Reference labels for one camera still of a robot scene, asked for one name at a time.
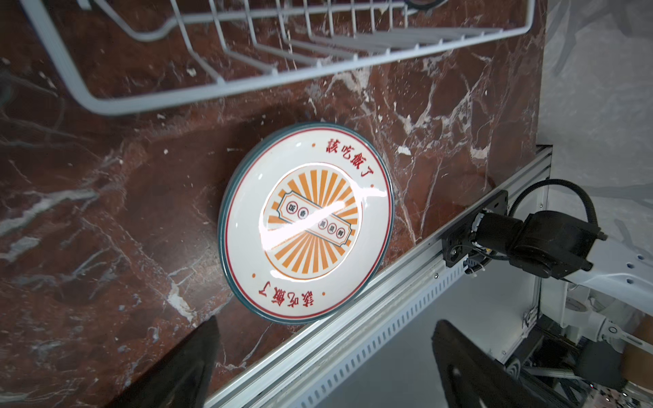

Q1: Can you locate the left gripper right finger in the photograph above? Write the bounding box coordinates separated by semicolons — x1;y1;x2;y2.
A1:
432;320;571;407

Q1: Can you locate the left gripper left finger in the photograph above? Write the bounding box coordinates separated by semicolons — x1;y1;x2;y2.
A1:
107;316;220;407

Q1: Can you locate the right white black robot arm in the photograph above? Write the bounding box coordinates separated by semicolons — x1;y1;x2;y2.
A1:
471;211;652;353

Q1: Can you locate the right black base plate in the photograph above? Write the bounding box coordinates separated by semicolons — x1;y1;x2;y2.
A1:
441;190;508;275

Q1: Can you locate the aluminium front rail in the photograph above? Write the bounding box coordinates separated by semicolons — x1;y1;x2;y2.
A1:
207;143;553;407

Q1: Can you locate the right black corrugated cable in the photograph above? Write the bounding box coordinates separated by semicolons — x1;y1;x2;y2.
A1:
507;177;599;225

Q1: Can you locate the white wire dish rack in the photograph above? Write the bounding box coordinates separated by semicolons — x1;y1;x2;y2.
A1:
21;1;536;117

